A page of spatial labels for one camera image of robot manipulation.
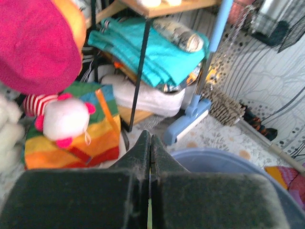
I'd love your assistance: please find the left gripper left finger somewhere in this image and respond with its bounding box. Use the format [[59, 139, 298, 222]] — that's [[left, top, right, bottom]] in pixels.
[[0, 131, 151, 229]]

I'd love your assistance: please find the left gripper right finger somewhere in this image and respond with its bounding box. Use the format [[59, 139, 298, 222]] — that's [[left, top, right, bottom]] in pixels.
[[151, 135, 290, 229]]

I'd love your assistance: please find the green plastic trash bag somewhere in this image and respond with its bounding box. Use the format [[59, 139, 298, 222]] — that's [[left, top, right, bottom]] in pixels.
[[147, 173, 153, 229]]

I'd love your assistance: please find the blue-grey trash bin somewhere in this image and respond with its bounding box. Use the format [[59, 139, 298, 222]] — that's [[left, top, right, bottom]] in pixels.
[[171, 148, 305, 229]]

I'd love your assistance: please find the rainbow striped bag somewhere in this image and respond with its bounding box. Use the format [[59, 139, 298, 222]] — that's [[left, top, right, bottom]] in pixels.
[[23, 82, 121, 169]]

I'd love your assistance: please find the blue floor squeegee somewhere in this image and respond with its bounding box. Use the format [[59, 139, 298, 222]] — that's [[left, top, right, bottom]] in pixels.
[[163, 0, 233, 146]]

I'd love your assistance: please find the white pink-eared plush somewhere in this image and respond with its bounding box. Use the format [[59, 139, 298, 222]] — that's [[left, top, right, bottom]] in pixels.
[[23, 93, 96, 148]]

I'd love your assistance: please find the purple orange sock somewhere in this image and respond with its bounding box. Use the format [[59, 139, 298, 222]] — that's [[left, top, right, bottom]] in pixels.
[[264, 166, 305, 210]]

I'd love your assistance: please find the white fluffy plush toy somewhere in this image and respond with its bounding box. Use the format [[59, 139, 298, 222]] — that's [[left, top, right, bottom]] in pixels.
[[0, 94, 25, 172]]

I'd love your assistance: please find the teal folded towel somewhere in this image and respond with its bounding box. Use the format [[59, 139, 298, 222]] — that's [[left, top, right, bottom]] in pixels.
[[88, 17, 209, 87]]

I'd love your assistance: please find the patterned rolled cloth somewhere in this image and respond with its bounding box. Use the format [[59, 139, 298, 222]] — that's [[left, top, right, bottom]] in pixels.
[[152, 18, 204, 53]]

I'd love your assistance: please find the magenta felt hat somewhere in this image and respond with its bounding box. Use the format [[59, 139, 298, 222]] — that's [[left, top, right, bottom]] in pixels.
[[0, 0, 82, 94]]

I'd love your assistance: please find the orange plush toy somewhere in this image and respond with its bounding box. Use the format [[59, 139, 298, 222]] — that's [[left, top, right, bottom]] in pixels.
[[52, 0, 86, 54]]

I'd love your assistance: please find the wooden metal shelf rack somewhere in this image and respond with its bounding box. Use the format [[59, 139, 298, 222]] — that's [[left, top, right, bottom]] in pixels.
[[86, 0, 222, 132]]

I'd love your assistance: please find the black wire basket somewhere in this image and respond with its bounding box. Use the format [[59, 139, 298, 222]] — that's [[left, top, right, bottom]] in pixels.
[[247, 0, 305, 53]]

